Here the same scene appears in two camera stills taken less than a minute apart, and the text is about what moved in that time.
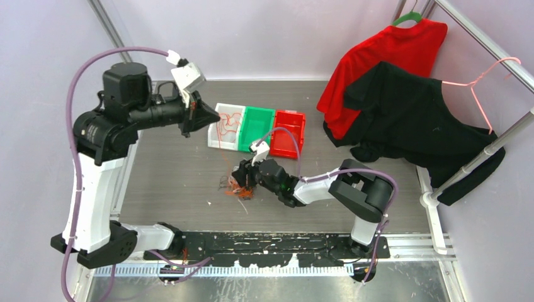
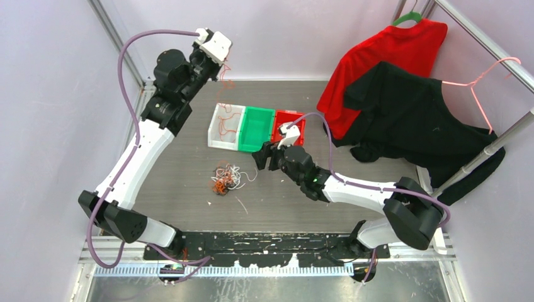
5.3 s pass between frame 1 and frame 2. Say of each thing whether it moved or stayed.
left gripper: moved
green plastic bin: stayed
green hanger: stayed
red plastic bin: stayed
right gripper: moved
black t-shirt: stayed
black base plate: stayed
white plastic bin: stayed
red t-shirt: stayed
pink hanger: stayed
